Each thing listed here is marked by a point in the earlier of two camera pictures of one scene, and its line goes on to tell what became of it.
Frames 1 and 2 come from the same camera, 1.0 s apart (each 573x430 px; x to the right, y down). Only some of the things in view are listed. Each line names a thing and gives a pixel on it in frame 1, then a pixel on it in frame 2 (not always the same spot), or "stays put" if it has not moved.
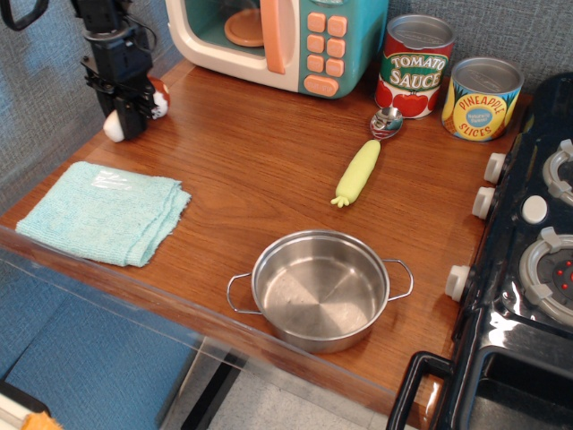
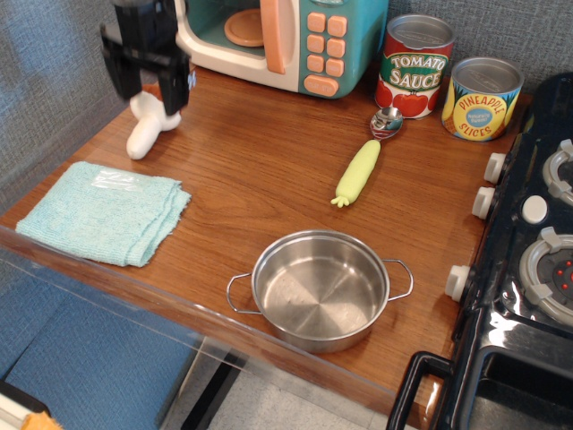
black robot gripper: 120,64 -> 148,35
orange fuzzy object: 39,421 stays put
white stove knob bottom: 457,281 stays put
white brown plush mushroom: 112,124 -> 148,106
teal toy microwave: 317,48 stays put
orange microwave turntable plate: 245,27 stays put
